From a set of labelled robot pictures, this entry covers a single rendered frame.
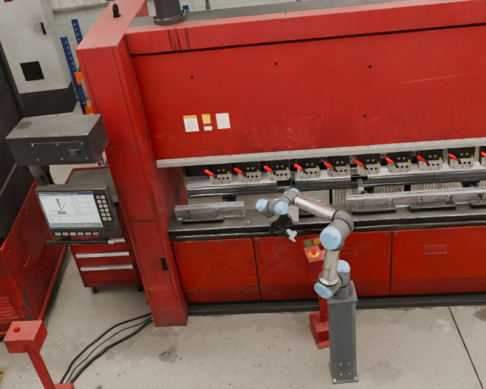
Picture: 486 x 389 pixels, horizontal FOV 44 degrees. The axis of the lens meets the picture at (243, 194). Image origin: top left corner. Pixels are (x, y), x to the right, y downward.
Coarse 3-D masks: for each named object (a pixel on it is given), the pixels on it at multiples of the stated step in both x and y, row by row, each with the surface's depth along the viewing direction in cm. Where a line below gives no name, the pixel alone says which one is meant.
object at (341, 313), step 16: (336, 304) 368; (352, 304) 369; (336, 320) 377; (352, 320) 377; (336, 336) 385; (352, 336) 385; (336, 352) 394; (352, 352) 394; (336, 368) 403; (352, 368) 403
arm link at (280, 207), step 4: (280, 200) 350; (284, 200) 350; (288, 200) 351; (268, 204) 352; (272, 204) 350; (276, 204) 347; (280, 204) 345; (284, 204) 346; (288, 204) 351; (268, 208) 351; (272, 208) 348; (276, 208) 346; (280, 208) 345; (284, 208) 346; (288, 208) 348; (268, 212) 352; (272, 212) 350; (276, 212) 347; (280, 212) 345; (284, 212) 346
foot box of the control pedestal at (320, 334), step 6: (318, 312) 451; (312, 318) 446; (312, 324) 444; (318, 324) 441; (312, 330) 450; (318, 330) 436; (324, 330) 435; (312, 336) 448; (318, 336) 437; (324, 336) 438; (318, 342) 441; (324, 342) 441; (318, 348) 437
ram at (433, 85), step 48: (240, 48) 359; (288, 48) 357; (336, 48) 355; (384, 48) 353; (432, 48) 352; (480, 48) 350; (144, 96) 381; (192, 96) 379; (240, 96) 377; (288, 96) 375; (336, 96) 373; (384, 96) 371; (432, 96) 369; (480, 96) 367; (192, 144) 399; (240, 144) 397; (288, 144) 395; (336, 144) 393; (480, 144) 386
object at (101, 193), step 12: (36, 192) 357; (48, 192) 356; (60, 192) 355; (96, 192) 352; (108, 192) 353; (96, 204) 357; (108, 204) 356; (108, 216) 361; (60, 228) 372; (72, 228) 371; (84, 228) 369; (96, 228) 368; (108, 228) 367; (120, 228) 371
